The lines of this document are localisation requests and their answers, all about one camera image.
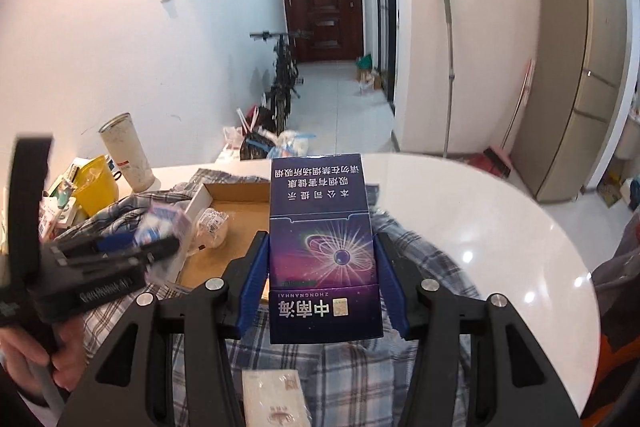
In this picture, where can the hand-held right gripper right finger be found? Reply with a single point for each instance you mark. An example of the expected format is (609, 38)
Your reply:
(395, 292)

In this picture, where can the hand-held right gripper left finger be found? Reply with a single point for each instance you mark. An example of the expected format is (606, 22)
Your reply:
(252, 287)

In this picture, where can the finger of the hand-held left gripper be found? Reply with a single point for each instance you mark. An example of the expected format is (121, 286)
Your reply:
(160, 248)
(115, 241)

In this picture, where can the shallow cardboard box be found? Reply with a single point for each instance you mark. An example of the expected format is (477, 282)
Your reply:
(225, 257)

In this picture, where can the pink item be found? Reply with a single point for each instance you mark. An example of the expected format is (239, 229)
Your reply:
(212, 227)

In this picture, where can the purple cigarette pack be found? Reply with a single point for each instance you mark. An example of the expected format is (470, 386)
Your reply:
(325, 257)

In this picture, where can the person's left hand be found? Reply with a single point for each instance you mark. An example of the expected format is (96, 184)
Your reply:
(75, 347)

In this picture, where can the yellow plastic container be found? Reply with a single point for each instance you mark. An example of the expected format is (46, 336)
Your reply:
(97, 192)

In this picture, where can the cream speckled tumbler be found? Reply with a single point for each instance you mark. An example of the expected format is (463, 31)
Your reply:
(127, 157)

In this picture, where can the blue plaid cloth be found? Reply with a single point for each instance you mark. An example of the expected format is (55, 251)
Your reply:
(350, 382)

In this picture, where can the cream cigarette pack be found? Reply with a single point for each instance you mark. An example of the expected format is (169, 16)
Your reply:
(272, 399)

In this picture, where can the black trash bag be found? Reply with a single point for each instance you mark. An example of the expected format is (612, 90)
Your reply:
(255, 148)

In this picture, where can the blue white plastic bag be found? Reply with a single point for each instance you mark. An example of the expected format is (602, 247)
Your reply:
(292, 143)

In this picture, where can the pink broom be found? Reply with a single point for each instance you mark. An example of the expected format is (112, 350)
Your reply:
(492, 159)

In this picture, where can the black bicycle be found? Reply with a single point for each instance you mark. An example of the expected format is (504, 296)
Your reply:
(282, 72)

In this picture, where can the bags and box on floor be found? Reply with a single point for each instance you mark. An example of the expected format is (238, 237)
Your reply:
(367, 74)

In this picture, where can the person's grey orange clothing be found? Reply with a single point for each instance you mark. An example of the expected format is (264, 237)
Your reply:
(620, 297)

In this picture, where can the beige refrigerator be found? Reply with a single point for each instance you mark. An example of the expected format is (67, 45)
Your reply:
(570, 82)

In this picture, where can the black framed glass sliding door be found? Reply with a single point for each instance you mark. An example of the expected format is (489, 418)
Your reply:
(385, 7)

